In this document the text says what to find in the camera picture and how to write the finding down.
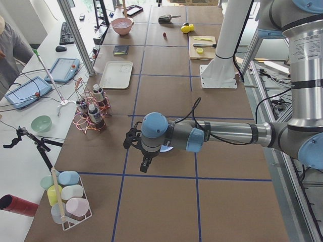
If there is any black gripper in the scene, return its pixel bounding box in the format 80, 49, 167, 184
123, 122, 159, 172

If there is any blue round plate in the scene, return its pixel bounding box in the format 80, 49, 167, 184
160, 145, 173, 153

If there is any tea bottle left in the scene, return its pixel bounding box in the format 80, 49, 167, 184
88, 104, 106, 131

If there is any tea bottle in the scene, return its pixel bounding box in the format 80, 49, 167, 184
93, 84, 107, 107
88, 104, 106, 131
76, 99, 88, 113

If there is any tea bottle back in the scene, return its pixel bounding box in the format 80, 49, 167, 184
76, 99, 88, 113

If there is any tea bottle right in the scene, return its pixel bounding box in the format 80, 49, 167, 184
93, 84, 107, 107

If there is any cream bear tray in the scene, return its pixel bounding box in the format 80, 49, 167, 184
99, 61, 133, 89

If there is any black small tripod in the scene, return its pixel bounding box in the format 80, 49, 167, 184
3, 127, 64, 174

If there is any green bowl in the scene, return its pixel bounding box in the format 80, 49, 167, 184
31, 115, 52, 133

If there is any grey folded cloth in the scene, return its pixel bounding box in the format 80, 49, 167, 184
113, 45, 129, 55

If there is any lemon half slice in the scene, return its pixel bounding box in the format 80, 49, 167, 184
196, 47, 204, 54

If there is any wooden cutting board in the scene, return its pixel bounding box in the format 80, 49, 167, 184
189, 36, 217, 60

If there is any blue teach pendant far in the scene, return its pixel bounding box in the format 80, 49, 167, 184
49, 58, 80, 83

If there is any blue teach pendant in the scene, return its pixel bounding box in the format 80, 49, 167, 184
49, 58, 80, 83
5, 76, 52, 109

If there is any blue teach pendant near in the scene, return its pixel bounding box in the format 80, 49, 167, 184
5, 76, 52, 109

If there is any yellow plastic knife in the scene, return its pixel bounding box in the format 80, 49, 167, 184
193, 37, 213, 41

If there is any pink bowl of ice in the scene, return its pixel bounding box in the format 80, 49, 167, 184
111, 18, 134, 35

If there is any large yellow lemon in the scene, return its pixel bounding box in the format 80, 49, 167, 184
181, 25, 191, 34

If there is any small yellow lemon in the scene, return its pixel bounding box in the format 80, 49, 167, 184
189, 24, 195, 32

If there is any metal ice scoop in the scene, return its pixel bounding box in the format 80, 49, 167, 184
158, 14, 181, 23

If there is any black computer mouse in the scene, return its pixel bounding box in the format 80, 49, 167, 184
55, 45, 67, 52

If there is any red cylinder tube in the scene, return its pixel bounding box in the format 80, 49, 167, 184
1, 194, 38, 217

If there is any black keyboard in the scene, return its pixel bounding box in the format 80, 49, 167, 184
59, 22, 74, 45

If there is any copper wire bottle rack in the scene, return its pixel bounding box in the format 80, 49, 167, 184
73, 78, 111, 134

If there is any white wire cup basket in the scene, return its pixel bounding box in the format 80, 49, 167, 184
40, 167, 93, 231

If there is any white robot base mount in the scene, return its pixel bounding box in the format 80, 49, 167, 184
200, 0, 253, 89

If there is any steel knife handle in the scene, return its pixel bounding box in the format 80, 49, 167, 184
193, 43, 217, 48

